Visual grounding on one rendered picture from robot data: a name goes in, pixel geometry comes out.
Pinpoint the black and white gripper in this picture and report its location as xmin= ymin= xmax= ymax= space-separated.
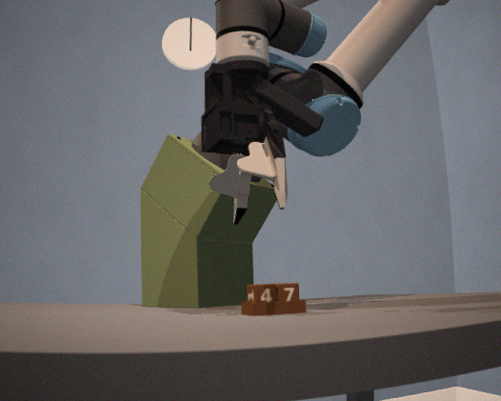
xmin=201 ymin=60 xmax=288 ymax=225

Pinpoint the brown wooden calendar cube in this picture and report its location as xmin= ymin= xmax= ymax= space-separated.
xmin=276 ymin=283 xmax=299 ymax=301
xmin=247 ymin=284 xmax=276 ymax=303

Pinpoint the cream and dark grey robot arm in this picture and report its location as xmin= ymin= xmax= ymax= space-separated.
xmin=214 ymin=0 xmax=450 ymax=157

